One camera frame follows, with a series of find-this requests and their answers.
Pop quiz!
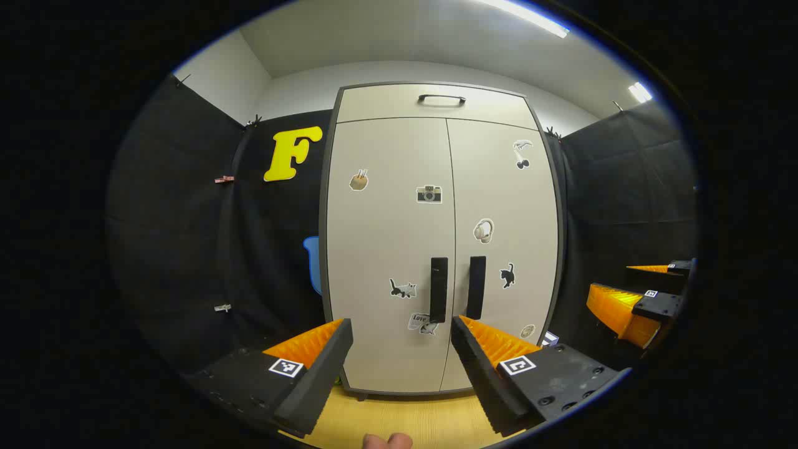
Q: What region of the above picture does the white double-door shoe cabinet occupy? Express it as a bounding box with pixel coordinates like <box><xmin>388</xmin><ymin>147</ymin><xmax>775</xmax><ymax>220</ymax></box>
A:
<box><xmin>318</xmin><ymin>81</ymin><xmax>567</xmax><ymax>401</ymax></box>

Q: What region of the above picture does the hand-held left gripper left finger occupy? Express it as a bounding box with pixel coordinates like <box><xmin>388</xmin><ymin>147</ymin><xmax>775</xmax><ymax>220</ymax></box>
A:
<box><xmin>181</xmin><ymin>318</ymin><xmax>354</xmax><ymax>437</ymax></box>

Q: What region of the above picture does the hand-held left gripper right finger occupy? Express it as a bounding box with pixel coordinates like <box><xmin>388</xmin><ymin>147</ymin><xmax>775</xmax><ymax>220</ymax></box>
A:
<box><xmin>450</xmin><ymin>315</ymin><xmax>632</xmax><ymax>437</ymax></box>

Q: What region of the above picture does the black door handle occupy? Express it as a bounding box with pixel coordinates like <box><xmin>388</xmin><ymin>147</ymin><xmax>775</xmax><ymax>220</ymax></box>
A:
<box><xmin>466</xmin><ymin>256</ymin><xmax>487</xmax><ymax>321</ymax></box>
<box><xmin>430</xmin><ymin>257</ymin><xmax>449</xmax><ymax>324</ymax></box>

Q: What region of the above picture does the white cabinet door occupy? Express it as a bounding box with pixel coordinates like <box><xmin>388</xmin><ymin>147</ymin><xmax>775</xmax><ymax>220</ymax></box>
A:
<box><xmin>440</xmin><ymin>117</ymin><xmax>560</xmax><ymax>392</ymax></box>
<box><xmin>325</xmin><ymin>117</ymin><xmax>457</xmax><ymax>395</ymax></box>

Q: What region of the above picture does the black backdrop cloth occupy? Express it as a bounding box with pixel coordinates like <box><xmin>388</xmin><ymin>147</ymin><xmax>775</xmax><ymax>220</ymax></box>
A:
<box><xmin>106</xmin><ymin>74</ymin><xmax>699</xmax><ymax>375</ymax></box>

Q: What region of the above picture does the white cabinet drawer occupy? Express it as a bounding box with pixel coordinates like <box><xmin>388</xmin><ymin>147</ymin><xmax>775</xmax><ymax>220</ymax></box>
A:
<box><xmin>335</xmin><ymin>84</ymin><xmax>538</xmax><ymax>130</ymax></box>

